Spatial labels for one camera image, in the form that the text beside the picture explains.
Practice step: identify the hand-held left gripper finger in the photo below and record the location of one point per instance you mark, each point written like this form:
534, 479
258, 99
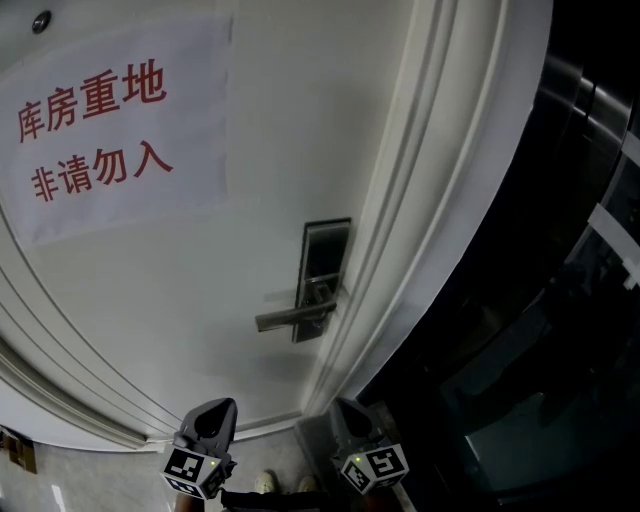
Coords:
195, 425
229, 430

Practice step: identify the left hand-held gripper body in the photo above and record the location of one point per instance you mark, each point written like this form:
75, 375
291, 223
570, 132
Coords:
192, 467

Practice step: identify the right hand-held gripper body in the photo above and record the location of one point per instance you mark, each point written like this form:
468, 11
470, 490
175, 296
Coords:
375, 470

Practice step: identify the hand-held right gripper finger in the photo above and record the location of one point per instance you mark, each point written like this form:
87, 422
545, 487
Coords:
367, 432
337, 430

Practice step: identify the person's left forearm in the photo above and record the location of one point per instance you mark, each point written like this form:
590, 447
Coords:
189, 504

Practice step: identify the black oval plastic piece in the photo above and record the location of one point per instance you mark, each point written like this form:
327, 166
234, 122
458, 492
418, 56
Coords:
41, 22

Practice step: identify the grey stone threshold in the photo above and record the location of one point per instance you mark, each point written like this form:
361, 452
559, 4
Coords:
315, 450

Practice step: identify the person's right shoe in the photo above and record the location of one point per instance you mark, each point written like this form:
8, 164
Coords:
307, 485

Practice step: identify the person's shoe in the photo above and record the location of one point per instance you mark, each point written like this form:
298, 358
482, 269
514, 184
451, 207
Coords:
266, 482
307, 485

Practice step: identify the person's left shoe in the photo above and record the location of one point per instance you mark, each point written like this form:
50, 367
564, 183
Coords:
266, 482

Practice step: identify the person's dark trousers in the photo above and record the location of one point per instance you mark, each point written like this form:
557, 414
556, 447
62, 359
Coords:
285, 502

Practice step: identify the dark glass partition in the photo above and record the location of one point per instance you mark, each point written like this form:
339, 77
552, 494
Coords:
500, 325

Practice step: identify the brown cardboard box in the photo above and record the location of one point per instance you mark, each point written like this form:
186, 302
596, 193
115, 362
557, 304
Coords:
17, 452

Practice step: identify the dark metal lock plate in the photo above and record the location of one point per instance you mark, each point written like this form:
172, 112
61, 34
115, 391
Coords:
325, 250

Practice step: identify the paper sign with red print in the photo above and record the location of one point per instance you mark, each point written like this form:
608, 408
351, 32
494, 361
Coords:
125, 200

